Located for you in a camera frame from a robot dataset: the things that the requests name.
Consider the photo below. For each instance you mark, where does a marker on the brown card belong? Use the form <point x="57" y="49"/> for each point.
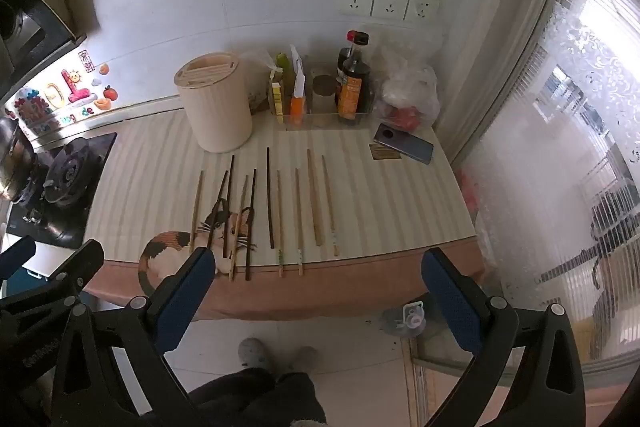
<point x="382" y="153"/>

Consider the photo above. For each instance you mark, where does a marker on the colourful wall stickers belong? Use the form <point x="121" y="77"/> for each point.
<point x="70" y="89"/>

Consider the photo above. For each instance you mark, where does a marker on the green bottle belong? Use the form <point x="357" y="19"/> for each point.
<point x="284" y="67"/>

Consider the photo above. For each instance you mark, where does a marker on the black gas stove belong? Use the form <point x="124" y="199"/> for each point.
<point x="97" y="167"/>

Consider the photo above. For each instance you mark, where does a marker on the person's dark trousers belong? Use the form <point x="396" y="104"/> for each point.
<point x="250" y="397"/>

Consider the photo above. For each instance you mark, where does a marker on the frosted glass sliding door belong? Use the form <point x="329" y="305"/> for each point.
<point x="550" y="157"/>

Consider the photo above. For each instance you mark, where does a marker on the grey smartphone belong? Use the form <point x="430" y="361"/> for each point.
<point x="405" y="144"/>

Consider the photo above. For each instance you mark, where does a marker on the black range hood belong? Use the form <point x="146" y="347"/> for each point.
<point x="35" y="32"/>

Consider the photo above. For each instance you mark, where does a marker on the thin bamboo chopstick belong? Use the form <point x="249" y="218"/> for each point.
<point x="196" y="212"/>
<point x="240" y="222"/>

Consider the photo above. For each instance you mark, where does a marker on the soy sauce bottle orange label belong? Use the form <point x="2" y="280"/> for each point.
<point x="352" y="92"/>

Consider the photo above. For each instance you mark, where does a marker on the dark wooden chopstick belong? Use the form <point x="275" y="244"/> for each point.
<point x="251" y="217"/>
<point x="230" y="197"/>
<point x="270" y="197"/>

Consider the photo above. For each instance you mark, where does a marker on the clear bag with brown contents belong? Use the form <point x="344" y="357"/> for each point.
<point x="257" y="99"/>

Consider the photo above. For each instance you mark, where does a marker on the dark sauce bottle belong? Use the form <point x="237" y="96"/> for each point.
<point x="344" y="59"/>

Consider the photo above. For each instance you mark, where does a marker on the plain light wooden chopstick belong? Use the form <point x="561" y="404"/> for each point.
<point x="313" y="197"/>

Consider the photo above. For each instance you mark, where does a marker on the black stove burner grate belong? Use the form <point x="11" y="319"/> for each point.
<point x="67" y="172"/>

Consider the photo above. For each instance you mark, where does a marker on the white plastic bag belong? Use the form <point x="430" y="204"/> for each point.
<point x="407" y="82"/>

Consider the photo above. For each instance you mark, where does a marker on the yellow box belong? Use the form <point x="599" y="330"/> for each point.
<point x="276" y="102"/>

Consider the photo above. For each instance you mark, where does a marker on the red packet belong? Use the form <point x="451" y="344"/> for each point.
<point x="404" y="119"/>

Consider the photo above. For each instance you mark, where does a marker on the metal cooking pot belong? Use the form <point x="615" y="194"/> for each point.
<point x="15" y="157"/>

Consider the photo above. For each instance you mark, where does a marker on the striped cat print tablecloth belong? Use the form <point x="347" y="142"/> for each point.
<point x="390" y="217"/>

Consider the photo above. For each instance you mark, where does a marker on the beige round chopstick holder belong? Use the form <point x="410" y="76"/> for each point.
<point x="215" y="107"/>

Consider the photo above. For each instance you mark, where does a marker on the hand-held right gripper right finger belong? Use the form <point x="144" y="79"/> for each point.
<point x="450" y="297"/>

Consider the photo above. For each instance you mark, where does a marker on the clear plastic organizer tray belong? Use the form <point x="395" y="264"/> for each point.
<point x="325" y="119"/>

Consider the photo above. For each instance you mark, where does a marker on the small clear plastic object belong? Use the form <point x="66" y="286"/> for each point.
<point x="406" y="319"/>

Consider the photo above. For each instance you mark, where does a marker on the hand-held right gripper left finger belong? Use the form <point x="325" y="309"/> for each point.
<point x="185" y="302"/>

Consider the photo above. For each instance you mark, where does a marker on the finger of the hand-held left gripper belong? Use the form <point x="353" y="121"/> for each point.
<point x="17" y="257"/>
<point x="75" y="272"/>

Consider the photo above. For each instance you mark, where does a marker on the jar with brown lid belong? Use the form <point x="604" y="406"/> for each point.
<point x="324" y="94"/>

